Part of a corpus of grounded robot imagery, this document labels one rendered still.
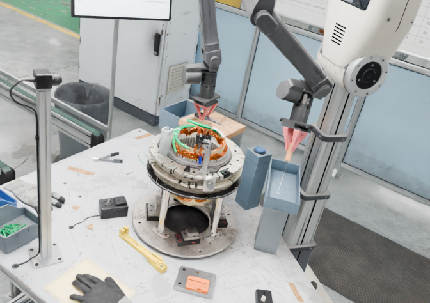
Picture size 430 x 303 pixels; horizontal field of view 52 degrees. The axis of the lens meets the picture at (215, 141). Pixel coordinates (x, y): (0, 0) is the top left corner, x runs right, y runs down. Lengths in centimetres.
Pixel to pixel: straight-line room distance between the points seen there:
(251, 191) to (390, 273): 153
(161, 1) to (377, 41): 130
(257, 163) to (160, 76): 224
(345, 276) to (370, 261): 27
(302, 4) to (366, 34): 220
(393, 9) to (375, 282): 189
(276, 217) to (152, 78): 250
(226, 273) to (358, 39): 85
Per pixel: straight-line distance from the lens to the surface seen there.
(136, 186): 183
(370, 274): 299
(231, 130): 174
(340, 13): 155
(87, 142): 227
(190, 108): 194
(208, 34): 159
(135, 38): 388
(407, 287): 304
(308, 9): 361
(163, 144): 143
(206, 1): 156
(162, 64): 377
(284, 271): 160
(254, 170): 170
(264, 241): 161
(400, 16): 147
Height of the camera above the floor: 184
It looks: 28 degrees down
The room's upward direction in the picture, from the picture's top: 11 degrees clockwise
